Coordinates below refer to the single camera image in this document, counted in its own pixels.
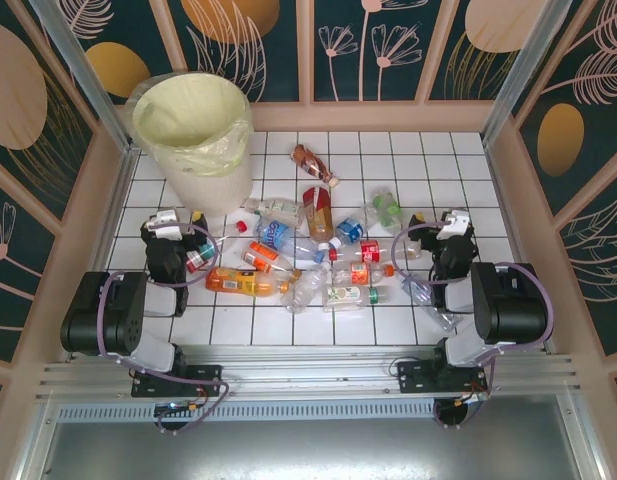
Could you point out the small orange label bottle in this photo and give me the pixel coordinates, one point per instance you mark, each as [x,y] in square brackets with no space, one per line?
[260,252]

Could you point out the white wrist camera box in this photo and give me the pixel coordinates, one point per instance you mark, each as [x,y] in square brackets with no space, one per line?
[455,221]
[167,220]

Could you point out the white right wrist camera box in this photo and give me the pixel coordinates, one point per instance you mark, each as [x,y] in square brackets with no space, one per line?
[455,221]

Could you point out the small red green bottle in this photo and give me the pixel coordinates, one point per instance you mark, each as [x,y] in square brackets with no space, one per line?
[197,260]

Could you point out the orange cap clear bottle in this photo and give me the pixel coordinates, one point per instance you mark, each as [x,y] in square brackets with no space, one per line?
[359,272]

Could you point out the red cap clear bottle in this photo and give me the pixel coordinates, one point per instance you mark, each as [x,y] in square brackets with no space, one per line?
[241,226]

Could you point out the white waste bin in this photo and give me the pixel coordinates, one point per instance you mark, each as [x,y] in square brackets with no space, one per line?
[208,195]

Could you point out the large orange juice bottle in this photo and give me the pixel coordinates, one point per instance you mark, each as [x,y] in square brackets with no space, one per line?
[238,282]

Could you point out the green cap clear bottle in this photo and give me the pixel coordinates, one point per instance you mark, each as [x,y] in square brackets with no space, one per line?
[348,295]

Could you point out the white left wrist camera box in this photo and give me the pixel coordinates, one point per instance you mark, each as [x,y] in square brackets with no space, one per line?
[167,220]

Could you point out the green label crushed bottle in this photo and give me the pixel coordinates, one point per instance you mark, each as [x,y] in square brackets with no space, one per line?
[387,207]

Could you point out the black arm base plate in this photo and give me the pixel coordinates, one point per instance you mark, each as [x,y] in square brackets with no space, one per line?
[208,375]
[413,375]

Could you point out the blue cap water bottle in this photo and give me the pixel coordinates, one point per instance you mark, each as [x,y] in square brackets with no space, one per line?
[278,235]

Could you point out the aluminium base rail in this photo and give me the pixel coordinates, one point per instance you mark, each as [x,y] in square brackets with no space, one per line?
[308,370]

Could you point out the clear crushed unlabelled bottle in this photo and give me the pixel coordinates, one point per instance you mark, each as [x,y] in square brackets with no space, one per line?
[303,292]

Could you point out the aluminium frame post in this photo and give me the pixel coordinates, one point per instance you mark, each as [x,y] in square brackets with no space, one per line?
[527,70]
[78,70]

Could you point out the pale yellow bin liner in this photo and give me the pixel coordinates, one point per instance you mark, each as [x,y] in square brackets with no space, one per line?
[188,110]

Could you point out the pale blue cap bottle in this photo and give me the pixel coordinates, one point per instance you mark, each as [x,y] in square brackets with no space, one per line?
[423,295]

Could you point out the blue label crushed bottle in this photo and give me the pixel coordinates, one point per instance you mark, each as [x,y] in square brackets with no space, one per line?
[349,230]

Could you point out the brown drink bottle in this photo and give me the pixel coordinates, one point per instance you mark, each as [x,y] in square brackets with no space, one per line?
[310,161]

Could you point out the red label tea bottle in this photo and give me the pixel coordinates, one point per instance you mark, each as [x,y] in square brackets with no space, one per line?
[318,215]

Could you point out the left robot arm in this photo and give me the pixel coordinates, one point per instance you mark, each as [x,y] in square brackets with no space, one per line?
[113,310]

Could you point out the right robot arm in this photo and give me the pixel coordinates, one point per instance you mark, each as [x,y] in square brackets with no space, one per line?
[508,300]

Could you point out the grey metal sheet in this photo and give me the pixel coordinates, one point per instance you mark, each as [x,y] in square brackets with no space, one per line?
[308,450]

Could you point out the red label cola bottle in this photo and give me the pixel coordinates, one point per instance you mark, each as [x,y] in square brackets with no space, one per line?
[370,251]

